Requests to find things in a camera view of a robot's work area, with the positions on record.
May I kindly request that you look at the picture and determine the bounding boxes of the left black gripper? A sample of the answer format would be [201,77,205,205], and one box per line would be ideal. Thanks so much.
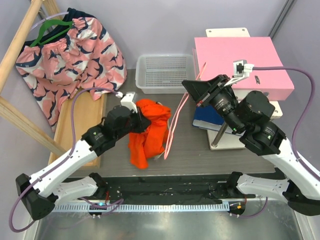
[114,106,151,140]

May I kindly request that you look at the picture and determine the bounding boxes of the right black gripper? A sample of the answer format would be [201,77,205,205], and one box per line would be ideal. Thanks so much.
[182,74,245,133]

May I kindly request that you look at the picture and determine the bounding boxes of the orange shorts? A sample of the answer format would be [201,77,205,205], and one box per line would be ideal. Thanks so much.
[128,99,171,169]

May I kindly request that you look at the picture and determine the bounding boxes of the pink wire hanger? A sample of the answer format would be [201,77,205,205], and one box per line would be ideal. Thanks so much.
[163,61,208,161]

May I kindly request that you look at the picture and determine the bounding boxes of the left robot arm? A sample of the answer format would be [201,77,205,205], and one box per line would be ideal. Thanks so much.
[15,105,151,221]

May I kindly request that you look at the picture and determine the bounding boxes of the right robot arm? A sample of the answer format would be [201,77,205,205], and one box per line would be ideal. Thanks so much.
[182,75,320,216]

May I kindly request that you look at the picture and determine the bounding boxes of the pink patterned shorts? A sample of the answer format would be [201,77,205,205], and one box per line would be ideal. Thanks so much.
[15,8,128,131]

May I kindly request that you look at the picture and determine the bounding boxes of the green hanger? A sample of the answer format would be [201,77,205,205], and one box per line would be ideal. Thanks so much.
[29,19,76,48]

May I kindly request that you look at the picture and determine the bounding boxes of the blue book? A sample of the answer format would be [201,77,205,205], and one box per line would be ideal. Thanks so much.
[192,105,224,131]

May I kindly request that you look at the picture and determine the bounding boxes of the white perforated basket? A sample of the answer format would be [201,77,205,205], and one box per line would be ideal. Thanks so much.
[135,54,196,94]

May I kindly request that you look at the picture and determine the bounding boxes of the white small shelf stand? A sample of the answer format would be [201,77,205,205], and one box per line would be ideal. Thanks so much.
[205,27,283,151]

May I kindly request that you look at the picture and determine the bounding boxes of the wooden clothes rack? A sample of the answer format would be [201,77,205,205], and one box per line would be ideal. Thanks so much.
[0,0,107,169]

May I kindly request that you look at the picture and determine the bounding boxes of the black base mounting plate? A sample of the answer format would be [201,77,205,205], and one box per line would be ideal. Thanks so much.
[62,173,256,205]

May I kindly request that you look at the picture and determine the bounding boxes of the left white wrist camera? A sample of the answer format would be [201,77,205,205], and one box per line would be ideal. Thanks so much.
[115,91,138,113]

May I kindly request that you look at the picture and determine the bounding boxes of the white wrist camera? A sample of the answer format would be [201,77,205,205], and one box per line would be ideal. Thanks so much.
[115,91,138,113]
[225,59,255,86]

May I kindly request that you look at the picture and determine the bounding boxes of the pink ring binder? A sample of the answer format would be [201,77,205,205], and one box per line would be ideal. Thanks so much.
[194,37,295,101]

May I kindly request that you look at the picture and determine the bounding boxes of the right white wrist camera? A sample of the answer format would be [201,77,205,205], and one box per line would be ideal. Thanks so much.
[225,59,255,86]

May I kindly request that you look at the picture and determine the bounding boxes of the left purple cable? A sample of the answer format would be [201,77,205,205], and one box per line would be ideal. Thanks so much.
[9,87,126,233]

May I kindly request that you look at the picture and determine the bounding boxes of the aluminium slotted rail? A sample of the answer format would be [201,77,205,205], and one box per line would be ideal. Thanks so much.
[49,181,305,213]

